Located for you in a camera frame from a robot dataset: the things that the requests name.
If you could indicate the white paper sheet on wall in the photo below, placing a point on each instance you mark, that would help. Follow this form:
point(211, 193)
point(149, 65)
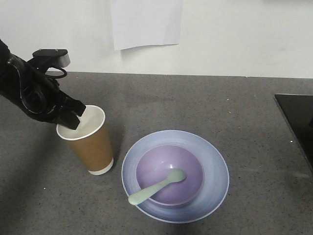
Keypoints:
point(140, 23)

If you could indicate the light blue plate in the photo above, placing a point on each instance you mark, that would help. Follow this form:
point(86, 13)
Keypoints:
point(203, 190)

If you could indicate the black induction cooktop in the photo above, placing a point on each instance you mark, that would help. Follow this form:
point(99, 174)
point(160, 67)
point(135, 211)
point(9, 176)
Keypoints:
point(297, 110)

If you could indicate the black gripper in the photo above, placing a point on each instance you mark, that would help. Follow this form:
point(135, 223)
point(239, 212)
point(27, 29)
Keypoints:
point(38, 94)

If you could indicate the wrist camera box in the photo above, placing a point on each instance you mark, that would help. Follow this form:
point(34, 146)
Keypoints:
point(43, 59)

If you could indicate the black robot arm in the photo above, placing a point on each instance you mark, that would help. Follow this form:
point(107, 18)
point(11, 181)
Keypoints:
point(33, 87)

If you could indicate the brown paper cup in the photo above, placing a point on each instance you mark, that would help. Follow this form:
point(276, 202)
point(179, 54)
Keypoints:
point(90, 142)

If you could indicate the pale green plastic spoon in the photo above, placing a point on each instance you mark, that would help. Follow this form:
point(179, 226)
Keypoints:
point(175, 175)

